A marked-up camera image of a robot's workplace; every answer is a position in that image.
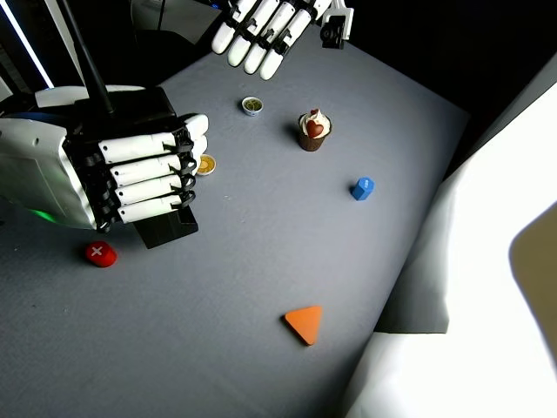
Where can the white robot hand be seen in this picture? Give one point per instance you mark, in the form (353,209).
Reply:
(143,165)
(257,30)

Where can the black toy walkie-talkie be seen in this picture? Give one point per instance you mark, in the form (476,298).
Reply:
(130,109)

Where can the small bowl yellow soup spoon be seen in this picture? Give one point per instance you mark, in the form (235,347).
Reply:
(208,165)

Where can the small bowl green soup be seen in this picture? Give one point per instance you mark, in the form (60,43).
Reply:
(252,105)

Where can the red round block white cross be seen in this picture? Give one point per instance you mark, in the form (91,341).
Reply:
(101,254)

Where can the toy cupcake with heart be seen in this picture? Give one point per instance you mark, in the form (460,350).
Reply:
(314,130)

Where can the grey table cloth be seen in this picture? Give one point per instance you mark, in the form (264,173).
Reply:
(270,244)

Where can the white pillar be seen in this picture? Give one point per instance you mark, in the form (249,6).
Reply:
(65,39)

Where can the white light strip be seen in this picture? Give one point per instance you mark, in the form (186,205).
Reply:
(26,43)

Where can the blue hexagonal block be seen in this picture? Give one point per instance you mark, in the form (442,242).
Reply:
(362,188)

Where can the orange triangle block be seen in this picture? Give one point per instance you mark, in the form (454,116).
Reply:
(307,322)

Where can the white backdrop cloth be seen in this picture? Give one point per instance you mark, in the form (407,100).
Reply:
(470,283)

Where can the beige board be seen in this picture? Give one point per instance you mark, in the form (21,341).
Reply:
(539,278)

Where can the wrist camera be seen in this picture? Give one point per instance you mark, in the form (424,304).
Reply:
(335,28)

